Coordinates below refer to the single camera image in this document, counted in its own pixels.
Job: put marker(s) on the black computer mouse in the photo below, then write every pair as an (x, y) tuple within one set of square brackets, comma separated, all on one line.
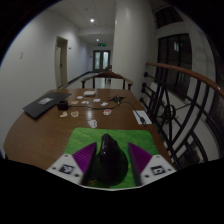
[(110, 163)]

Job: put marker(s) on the small white box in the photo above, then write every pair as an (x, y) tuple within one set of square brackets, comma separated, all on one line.
[(89, 93)]

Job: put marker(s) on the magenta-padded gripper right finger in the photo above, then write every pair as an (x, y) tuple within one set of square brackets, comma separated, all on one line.
[(155, 168)]

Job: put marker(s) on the dark framed window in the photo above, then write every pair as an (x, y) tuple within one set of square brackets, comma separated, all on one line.
[(175, 63)]

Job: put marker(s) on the white paper sheet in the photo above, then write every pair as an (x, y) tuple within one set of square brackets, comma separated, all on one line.
[(141, 115)]

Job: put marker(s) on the wooden armchair with curved back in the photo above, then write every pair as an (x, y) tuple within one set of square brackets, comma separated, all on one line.
[(106, 74)]

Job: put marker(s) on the small pale sticker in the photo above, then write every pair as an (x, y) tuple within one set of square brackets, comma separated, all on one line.
[(74, 102)]

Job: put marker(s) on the small black charger box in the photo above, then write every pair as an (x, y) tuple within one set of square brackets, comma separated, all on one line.
[(62, 105)]

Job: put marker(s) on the wooden side door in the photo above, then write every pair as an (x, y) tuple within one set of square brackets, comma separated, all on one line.
[(61, 63)]

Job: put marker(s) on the black scissors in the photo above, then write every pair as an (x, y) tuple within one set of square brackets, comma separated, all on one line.
[(116, 98)]

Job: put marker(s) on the wood-topped black metal railing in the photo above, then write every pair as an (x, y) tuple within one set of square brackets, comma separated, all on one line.
[(186, 71)]

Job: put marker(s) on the green exit sign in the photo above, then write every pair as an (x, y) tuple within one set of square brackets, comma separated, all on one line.
[(101, 44)]

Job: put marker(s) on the red and white sticker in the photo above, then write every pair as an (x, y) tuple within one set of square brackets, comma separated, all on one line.
[(107, 112)]

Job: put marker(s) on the black closed laptop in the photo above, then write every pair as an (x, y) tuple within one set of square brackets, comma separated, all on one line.
[(40, 106)]

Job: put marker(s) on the green mouse pad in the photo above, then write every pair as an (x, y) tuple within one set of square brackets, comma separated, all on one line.
[(83, 136)]

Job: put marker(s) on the orange and white sticker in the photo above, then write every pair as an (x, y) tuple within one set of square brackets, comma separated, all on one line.
[(74, 114)]

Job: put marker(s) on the glass double door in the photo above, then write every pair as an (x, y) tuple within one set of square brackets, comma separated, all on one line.
[(101, 60)]

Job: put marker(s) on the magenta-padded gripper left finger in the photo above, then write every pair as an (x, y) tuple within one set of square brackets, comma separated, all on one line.
[(65, 166)]

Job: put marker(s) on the dark small chair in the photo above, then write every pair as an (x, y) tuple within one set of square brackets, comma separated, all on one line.
[(108, 67)]

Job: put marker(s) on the small white sticker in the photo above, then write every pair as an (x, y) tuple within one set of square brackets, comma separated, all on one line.
[(85, 102), (104, 104), (79, 97), (96, 100)]

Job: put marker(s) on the white sticker with dark print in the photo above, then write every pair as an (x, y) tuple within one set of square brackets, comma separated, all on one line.
[(92, 123)]

